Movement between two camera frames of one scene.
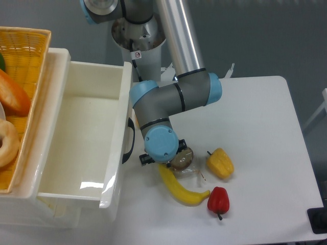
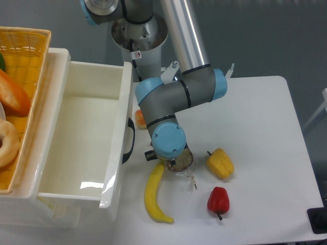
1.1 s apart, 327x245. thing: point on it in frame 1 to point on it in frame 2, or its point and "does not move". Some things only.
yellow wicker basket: (24, 50) does not move
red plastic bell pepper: (218, 201) does not move
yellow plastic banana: (188, 197) to (150, 194)
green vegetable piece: (2, 62) does not move
